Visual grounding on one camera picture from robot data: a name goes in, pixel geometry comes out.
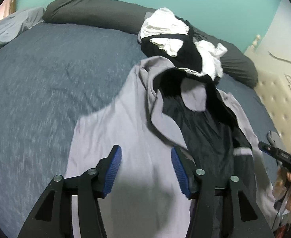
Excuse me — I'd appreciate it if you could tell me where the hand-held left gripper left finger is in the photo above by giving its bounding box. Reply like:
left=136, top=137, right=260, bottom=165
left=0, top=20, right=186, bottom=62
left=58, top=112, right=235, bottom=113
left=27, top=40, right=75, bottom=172
left=18, top=145, right=122, bottom=238

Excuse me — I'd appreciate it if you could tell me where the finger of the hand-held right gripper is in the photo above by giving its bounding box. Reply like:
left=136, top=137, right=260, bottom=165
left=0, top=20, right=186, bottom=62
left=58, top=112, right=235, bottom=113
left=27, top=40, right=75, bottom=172
left=258, top=141, right=280, bottom=159

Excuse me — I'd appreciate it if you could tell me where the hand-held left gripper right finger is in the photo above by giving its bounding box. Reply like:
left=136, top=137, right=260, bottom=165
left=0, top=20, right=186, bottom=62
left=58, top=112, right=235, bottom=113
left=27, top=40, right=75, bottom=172
left=171, top=147, right=275, bottom=238

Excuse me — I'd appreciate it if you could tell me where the light grey jacket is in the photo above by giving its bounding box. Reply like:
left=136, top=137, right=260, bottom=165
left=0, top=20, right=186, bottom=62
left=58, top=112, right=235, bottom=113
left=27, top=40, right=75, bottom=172
left=65, top=56, right=291, bottom=238

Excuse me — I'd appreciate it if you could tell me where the cream tufted headboard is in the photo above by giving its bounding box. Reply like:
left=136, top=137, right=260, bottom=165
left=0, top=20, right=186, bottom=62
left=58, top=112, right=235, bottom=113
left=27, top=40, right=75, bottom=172
left=243, top=35, right=291, bottom=159

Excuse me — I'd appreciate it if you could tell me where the bed with blue sheet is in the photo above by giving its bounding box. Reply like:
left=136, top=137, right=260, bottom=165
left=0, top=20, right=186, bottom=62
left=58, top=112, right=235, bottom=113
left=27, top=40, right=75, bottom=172
left=0, top=21, right=285, bottom=238

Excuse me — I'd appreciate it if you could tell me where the white garment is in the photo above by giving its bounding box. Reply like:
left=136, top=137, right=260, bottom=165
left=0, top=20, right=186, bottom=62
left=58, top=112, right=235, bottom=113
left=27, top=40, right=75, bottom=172
left=138, top=7, right=228, bottom=81

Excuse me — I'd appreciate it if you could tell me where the dark grey long pillow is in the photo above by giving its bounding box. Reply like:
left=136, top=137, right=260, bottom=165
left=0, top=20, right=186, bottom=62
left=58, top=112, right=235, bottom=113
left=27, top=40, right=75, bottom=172
left=42, top=0, right=258, bottom=89

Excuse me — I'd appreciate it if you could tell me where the light grey crumpled blanket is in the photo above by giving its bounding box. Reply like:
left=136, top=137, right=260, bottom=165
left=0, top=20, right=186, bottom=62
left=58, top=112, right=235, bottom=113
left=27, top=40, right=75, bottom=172
left=0, top=6, right=46, bottom=60

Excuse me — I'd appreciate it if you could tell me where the black cable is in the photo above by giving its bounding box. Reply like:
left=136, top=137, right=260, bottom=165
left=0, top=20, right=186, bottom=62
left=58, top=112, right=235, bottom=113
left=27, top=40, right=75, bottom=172
left=271, top=174, right=291, bottom=231

